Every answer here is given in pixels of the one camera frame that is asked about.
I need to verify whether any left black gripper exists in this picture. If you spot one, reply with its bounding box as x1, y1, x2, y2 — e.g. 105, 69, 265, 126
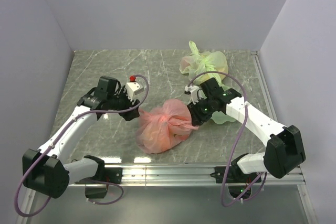
108, 85, 140, 120

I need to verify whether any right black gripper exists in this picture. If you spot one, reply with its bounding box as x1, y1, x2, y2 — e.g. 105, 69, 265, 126
187, 97, 215, 126

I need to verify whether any pink plastic bag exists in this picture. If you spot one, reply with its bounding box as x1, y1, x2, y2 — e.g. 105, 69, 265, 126
136, 99, 198, 154

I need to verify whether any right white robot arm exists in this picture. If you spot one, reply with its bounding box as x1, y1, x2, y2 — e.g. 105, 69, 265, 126
185, 78, 306, 182

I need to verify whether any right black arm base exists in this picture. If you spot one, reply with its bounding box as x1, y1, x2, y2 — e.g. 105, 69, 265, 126
210, 166, 258, 198

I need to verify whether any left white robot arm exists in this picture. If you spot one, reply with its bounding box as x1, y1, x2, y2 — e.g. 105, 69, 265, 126
22, 76, 144, 198

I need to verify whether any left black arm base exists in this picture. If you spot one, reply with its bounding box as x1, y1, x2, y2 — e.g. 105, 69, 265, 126
74, 167, 123, 199

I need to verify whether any tied green plastic bag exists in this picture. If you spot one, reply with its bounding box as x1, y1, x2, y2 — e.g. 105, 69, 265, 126
179, 41, 229, 80

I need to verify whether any green wavy fruit plate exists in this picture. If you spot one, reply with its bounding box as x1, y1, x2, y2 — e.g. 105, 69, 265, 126
209, 83, 237, 125

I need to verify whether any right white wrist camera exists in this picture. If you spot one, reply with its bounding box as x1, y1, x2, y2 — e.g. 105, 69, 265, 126
184, 85, 203, 104

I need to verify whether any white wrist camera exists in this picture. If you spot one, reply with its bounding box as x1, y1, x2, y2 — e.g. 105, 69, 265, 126
125, 76, 144, 102
184, 85, 203, 104

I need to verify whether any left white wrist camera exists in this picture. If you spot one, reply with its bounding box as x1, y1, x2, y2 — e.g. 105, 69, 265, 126
125, 76, 144, 102

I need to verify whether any aluminium rail frame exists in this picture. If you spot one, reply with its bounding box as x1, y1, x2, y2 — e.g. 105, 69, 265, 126
17, 49, 317, 223

